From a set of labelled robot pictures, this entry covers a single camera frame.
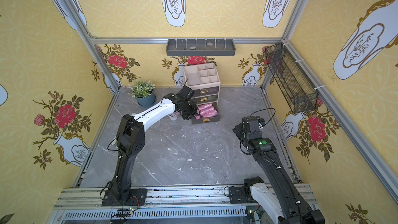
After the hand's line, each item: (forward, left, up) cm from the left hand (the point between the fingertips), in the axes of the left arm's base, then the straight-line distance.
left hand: (201, 114), depth 93 cm
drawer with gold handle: (0, -3, -6) cm, 6 cm away
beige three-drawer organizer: (+16, -2, +13) cm, 21 cm away
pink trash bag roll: (+10, -3, -6) cm, 12 cm away
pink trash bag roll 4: (-2, +3, -1) cm, 3 cm away
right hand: (-14, -17, +6) cm, 23 cm away
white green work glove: (-28, +33, +23) cm, 49 cm away
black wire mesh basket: (+3, -52, +17) cm, 54 cm away
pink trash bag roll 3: (+6, -5, -7) cm, 10 cm away
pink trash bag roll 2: (+7, -3, -6) cm, 10 cm away
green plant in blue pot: (+16, +37, +5) cm, 40 cm away
